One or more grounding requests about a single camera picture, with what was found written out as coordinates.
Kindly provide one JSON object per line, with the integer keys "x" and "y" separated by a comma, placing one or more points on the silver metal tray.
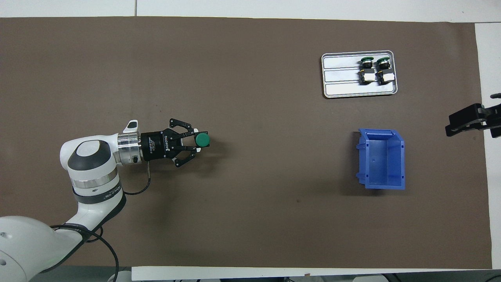
{"x": 340, "y": 84}

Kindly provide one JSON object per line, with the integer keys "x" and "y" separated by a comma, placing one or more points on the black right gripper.
{"x": 493, "y": 121}

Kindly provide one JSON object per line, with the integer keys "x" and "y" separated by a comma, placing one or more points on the blue plastic storage bin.
{"x": 385, "y": 164}

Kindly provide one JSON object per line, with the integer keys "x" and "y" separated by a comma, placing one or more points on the green push button white block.
{"x": 366, "y": 76}
{"x": 385, "y": 76}

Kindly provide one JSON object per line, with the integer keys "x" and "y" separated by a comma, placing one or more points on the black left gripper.
{"x": 156, "y": 145}

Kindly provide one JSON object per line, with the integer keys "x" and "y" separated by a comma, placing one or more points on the brown paper table mat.
{"x": 274, "y": 176}

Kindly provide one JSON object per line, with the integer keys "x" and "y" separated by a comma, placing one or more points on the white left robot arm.
{"x": 90, "y": 164}

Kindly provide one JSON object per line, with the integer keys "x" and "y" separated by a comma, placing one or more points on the green push button grey block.
{"x": 202, "y": 140}

